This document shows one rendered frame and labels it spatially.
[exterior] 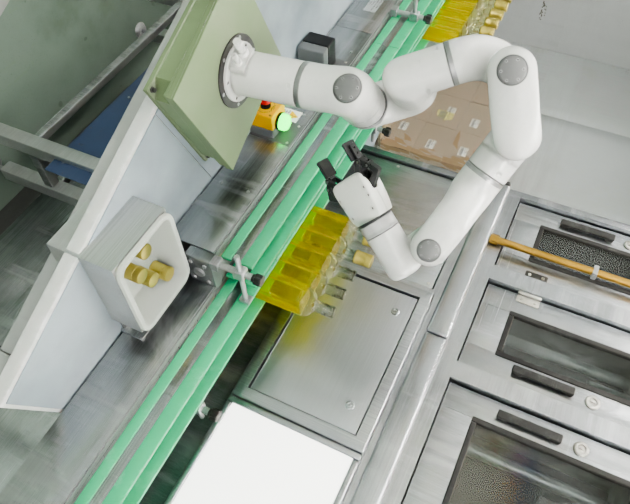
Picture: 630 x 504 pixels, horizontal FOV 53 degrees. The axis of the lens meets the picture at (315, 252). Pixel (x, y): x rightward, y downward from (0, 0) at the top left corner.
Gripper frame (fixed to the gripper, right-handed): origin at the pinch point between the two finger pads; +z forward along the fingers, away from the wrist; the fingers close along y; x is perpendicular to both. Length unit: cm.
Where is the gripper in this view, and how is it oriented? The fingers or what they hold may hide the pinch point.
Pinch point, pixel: (336, 155)
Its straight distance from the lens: 130.7
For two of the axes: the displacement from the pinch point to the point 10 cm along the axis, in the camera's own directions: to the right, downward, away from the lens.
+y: 5.3, -2.8, -8.0
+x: -6.7, 4.4, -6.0
